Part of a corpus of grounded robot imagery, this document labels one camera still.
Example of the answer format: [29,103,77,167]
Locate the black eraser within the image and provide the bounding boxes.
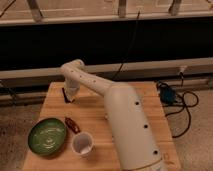
[62,88,75,103]

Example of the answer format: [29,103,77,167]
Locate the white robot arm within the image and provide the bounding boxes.
[61,59,168,171]

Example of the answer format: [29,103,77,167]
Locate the green bowl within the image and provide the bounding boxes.
[28,118,67,156]

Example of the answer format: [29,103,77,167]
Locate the white plastic cup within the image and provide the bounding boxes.
[71,132,94,157]

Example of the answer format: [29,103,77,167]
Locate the blue power adapter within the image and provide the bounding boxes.
[160,88,176,104]

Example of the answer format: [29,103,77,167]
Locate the black hanging cable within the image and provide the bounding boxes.
[112,11,141,81]

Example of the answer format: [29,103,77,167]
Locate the black floor cable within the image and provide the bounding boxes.
[155,71,200,139]

